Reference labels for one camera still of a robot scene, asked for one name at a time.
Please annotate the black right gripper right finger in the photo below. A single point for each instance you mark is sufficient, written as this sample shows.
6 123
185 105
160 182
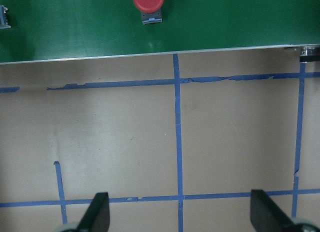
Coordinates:
266 215

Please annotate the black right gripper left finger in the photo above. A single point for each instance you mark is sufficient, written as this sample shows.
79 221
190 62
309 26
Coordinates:
97 216

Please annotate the yellow mushroom push button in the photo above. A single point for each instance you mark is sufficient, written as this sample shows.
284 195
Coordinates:
4 18

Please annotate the red mushroom push button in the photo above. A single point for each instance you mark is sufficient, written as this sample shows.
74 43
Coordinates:
150 11

